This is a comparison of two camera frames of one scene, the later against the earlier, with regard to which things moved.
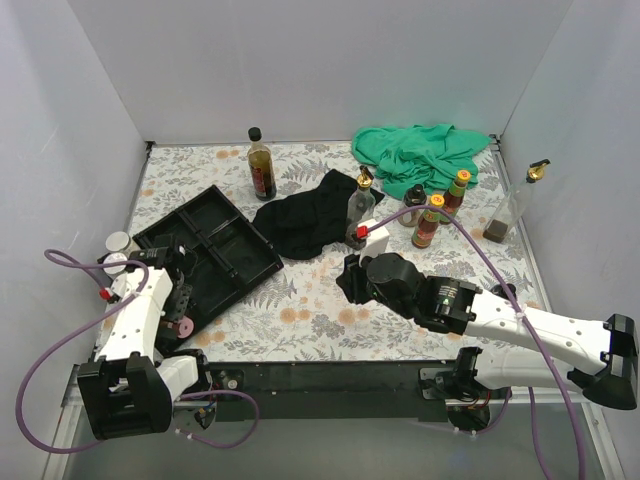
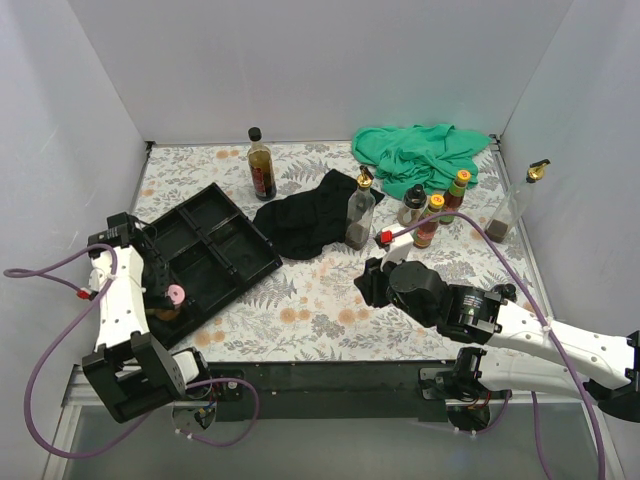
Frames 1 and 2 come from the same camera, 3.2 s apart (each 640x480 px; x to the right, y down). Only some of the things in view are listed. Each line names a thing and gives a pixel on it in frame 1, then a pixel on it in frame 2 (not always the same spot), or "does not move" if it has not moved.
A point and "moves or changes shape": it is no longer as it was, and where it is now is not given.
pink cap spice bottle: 184,326 moves or changes shape
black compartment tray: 233,255 does not move
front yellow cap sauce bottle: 427,224 does not move
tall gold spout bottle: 514,204 does not move
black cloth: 306,225 does not move
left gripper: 181,304 to 157,279
